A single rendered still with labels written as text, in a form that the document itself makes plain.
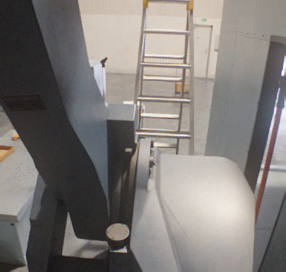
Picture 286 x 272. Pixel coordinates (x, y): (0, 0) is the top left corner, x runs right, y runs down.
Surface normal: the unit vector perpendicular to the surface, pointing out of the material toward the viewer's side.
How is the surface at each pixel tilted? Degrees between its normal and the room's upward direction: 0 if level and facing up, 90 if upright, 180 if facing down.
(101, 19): 90
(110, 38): 90
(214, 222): 16
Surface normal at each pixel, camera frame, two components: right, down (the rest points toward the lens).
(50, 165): -0.07, 0.58
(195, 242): 0.01, -0.78
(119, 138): -0.07, 0.77
